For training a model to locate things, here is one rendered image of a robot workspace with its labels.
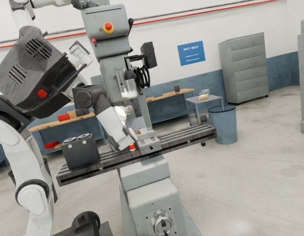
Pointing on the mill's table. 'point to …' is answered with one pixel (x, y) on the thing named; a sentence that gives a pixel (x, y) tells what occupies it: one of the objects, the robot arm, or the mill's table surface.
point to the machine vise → (143, 145)
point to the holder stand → (80, 150)
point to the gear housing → (111, 47)
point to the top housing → (90, 21)
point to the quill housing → (114, 95)
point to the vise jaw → (145, 135)
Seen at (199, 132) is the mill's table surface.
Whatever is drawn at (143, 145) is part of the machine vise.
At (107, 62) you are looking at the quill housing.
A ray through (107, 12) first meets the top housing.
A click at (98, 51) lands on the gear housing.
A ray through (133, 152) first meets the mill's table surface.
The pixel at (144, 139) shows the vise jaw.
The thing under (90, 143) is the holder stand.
